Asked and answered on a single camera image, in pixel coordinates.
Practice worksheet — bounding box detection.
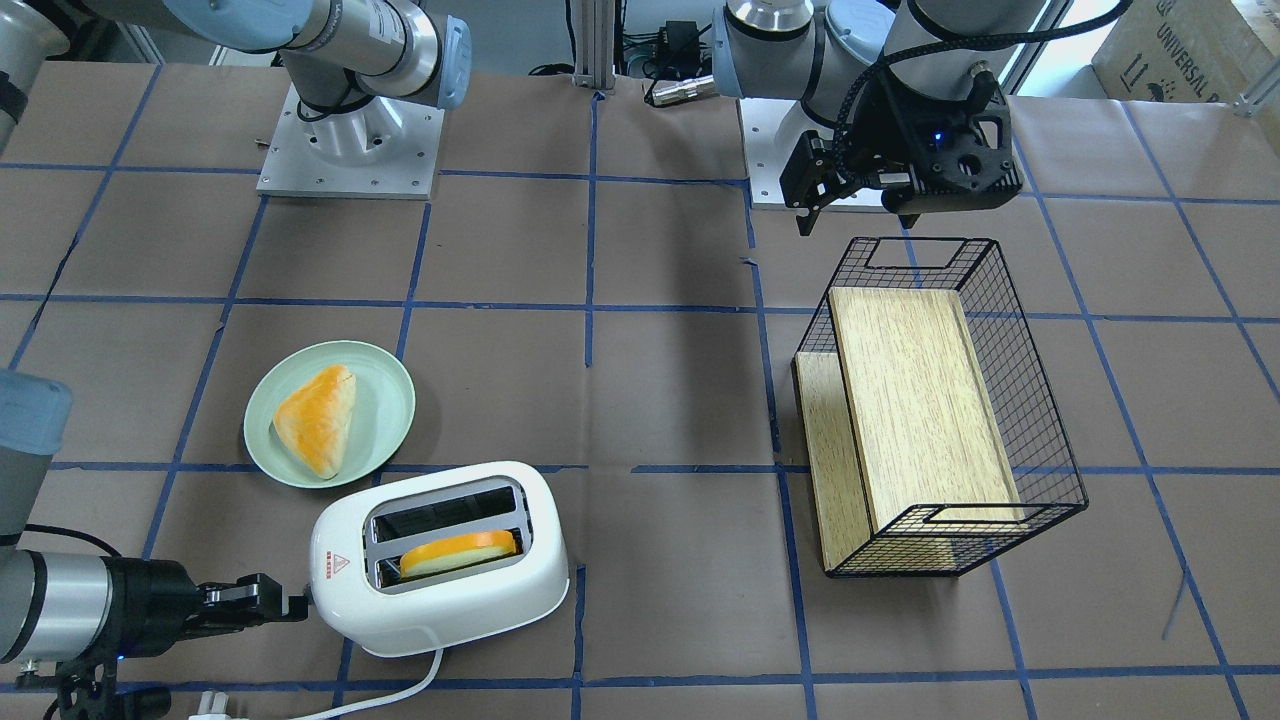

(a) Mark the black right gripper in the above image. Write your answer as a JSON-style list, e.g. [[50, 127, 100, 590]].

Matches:
[[100, 557, 310, 660]]

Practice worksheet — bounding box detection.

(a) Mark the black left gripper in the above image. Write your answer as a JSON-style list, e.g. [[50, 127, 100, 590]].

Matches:
[[782, 68, 916, 237]]

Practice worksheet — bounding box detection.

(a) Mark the white toaster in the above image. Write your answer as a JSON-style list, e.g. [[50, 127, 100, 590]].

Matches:
[[310, 461, 570, 659]]

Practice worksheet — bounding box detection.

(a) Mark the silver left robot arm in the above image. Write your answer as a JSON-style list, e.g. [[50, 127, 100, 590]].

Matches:
[[712, 1, 1043, 236]]

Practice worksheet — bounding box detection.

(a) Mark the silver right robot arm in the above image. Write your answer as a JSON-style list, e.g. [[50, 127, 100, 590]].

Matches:
[[3, 1, 472, 671]]

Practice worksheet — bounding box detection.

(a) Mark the orange bread slice in toaster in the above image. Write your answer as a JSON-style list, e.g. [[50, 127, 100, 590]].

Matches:
[[398, 529, 520, 579]]

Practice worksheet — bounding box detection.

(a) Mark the triangular bread on plate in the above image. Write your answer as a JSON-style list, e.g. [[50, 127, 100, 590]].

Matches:
[[271, 364, 357, 479]]

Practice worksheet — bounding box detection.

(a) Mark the silver metal connector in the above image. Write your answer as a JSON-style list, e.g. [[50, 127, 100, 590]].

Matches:
[[645, 76, 719, 108]]

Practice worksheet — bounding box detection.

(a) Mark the green plate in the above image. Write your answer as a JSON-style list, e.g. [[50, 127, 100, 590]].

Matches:
[[243, 340, 416, 488]]

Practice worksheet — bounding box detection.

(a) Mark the black power adapter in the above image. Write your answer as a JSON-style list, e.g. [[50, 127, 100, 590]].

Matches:
[[655, 20, 700, 64]]

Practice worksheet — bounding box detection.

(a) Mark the light wooden board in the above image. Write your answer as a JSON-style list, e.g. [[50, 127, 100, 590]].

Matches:
[[794, 287, 1028, 577]]

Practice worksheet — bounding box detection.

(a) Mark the cardboard box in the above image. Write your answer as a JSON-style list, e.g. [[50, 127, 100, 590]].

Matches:
[[1092, 1, 1279, 102]]

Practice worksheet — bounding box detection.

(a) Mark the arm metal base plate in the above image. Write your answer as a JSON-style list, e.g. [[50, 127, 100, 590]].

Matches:
[[739, 97, 832, 211], [256, 88, 445, 201]]

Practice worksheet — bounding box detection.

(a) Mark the white toaster power cable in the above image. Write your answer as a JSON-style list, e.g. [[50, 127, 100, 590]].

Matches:
[[189, 647, 445, 720]]

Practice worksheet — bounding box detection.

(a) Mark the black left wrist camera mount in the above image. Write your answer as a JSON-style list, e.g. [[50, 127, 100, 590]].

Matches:
[[891, 61, 1023, 229]]

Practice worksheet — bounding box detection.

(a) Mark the black wire mesh basket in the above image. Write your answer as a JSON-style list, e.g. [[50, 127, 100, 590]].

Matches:
[[792, 237, 1089, 578]]

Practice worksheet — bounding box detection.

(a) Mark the silver aluminium frame post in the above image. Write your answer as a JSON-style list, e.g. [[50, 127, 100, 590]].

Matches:
[[570, 0, 620, 95]]

